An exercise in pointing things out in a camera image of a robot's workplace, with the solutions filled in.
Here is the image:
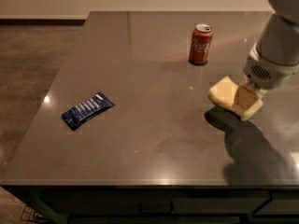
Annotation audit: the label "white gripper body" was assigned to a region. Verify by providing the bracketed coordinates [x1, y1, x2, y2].
[243, 45, 298, 91]

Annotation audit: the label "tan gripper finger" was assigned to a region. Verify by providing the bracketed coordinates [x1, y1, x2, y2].
[234, 85, 259, 110]
[245, 80, 267, 95]

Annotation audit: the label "yellow sponge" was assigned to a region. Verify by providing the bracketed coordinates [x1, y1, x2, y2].
[208, 77, 263, 121]

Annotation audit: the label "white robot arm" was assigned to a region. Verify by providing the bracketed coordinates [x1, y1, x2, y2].
[235, 0, 299, 109]

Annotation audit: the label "red coke can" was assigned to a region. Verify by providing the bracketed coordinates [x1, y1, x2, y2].
[189, 23, 213, 65]

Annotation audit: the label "blue snack bar wrapper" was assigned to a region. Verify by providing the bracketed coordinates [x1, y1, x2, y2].
[62, 92, 115, 131]

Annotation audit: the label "dark cabinet drawers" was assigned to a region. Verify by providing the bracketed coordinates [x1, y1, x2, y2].
[5, 186, 299, 224]

